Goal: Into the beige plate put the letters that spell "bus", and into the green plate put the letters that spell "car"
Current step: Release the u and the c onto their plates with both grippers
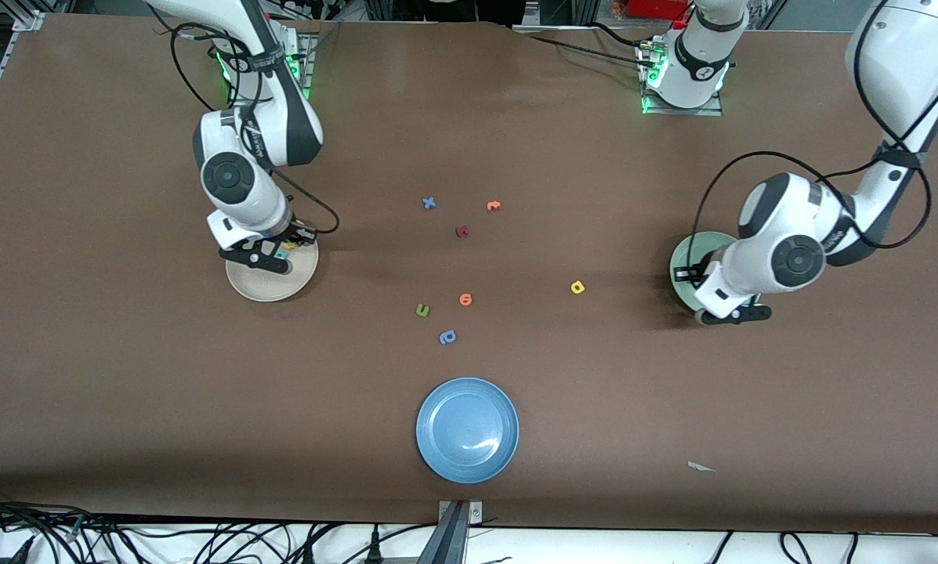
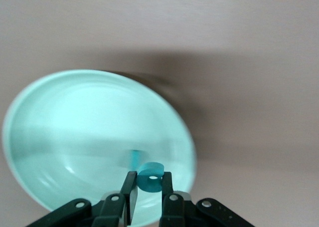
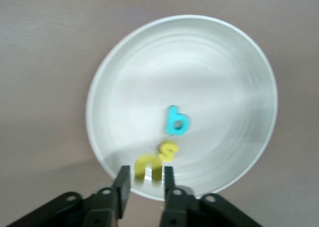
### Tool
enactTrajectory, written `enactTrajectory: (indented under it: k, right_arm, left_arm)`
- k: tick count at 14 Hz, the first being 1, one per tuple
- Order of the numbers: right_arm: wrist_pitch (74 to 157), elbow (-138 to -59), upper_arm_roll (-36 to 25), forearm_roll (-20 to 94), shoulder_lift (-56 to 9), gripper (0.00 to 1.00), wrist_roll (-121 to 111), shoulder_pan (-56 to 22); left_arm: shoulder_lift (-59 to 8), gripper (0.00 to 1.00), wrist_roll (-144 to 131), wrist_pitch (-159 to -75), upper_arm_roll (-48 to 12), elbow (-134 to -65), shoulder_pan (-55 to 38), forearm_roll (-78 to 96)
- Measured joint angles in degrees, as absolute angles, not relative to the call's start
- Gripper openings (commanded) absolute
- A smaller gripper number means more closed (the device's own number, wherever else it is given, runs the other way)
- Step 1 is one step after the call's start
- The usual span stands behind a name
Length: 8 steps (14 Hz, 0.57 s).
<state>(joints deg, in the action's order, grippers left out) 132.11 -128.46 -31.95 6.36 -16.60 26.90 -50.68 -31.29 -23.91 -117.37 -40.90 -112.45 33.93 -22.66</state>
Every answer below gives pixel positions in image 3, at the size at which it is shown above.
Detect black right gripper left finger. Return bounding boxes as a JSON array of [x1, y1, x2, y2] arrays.
[[83, 165, 132, 227]]

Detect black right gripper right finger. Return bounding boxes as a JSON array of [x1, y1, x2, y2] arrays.
[[159, 166, 200, 227]]

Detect yellow foam letter u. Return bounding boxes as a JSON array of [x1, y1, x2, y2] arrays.
[[134, 154, 164, 187]]

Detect yellow foam letter s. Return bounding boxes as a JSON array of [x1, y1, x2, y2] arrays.
[[158, 142, 179, 162]]

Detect cyan foam letter b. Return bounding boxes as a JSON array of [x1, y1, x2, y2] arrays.
[[165, 105, 190, 136]]

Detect beige round plate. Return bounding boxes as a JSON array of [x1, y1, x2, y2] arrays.
[[85, 14, 279, 202]]

